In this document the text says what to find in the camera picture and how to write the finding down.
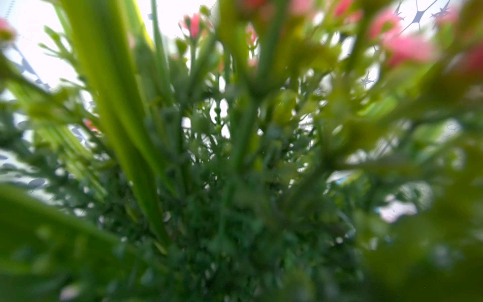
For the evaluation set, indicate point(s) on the pink baby's breath potted plant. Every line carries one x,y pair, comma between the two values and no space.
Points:
287,151

